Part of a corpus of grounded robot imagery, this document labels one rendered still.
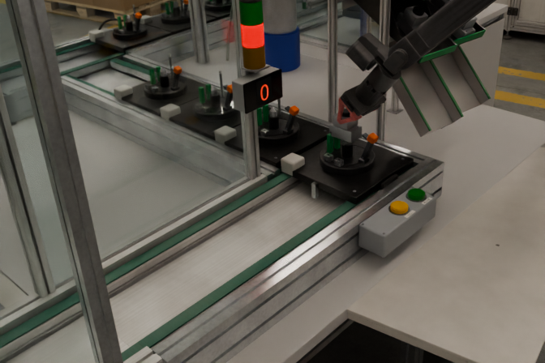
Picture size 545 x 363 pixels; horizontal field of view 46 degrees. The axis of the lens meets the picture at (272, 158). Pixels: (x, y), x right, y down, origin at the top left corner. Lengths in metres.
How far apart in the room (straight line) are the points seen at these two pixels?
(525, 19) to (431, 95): 3.80
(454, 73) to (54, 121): 1.37
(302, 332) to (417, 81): 0.81
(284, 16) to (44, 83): 1.75
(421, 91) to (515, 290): 0.62
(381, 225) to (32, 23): 0.92
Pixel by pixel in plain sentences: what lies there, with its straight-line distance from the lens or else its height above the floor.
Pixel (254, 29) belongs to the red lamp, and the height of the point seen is 1.35.
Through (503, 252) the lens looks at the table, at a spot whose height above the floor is 0.86.
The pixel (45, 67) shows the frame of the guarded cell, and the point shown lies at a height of 1.53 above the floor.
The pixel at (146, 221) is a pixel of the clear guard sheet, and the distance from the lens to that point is 1.44.
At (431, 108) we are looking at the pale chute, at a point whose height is 1.03.
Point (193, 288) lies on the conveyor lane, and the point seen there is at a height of 0.92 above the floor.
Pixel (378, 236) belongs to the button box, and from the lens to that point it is 1.42.
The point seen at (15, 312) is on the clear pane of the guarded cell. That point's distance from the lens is 0.90.
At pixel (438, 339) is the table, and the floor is 0.86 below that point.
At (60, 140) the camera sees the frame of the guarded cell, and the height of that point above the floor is 1.44.
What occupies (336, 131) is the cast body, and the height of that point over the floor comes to 1.06.
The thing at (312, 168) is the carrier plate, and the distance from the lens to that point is 1.63.
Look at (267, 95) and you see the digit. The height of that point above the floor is 1.19.
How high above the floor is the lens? 1.79
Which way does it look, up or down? 29 degrees down
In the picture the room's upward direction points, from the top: 3 degrees counter-clockwise
